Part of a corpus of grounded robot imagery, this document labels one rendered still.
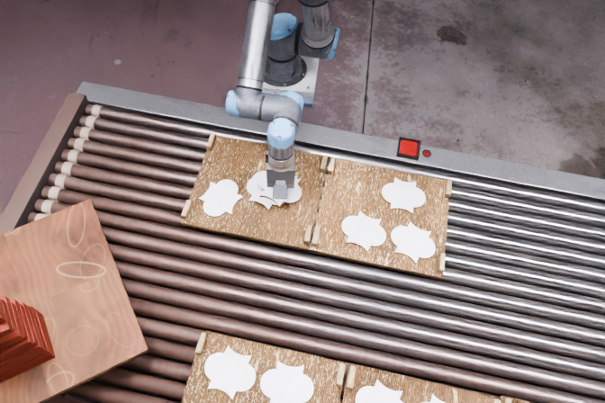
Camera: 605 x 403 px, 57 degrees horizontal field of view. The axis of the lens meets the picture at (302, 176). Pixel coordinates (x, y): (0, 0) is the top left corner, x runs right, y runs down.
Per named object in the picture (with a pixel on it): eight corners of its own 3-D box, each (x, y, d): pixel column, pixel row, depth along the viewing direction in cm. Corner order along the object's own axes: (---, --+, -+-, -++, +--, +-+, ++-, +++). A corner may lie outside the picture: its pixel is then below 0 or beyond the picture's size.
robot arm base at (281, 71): (264, 54, 220) (262, 34, 212) (302, 56, 220) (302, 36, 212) (261, 82, 212) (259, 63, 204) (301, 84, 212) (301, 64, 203)
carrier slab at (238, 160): (212, 137, 195) (212, 134, 194) (329, 159, 192) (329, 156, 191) (181, 224, 177) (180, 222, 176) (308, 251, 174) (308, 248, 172)
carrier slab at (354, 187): (329, 159, 192) (330, 156, 190) (449, 183, 189) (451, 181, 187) (309, 251, 174) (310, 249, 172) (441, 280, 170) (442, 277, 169)
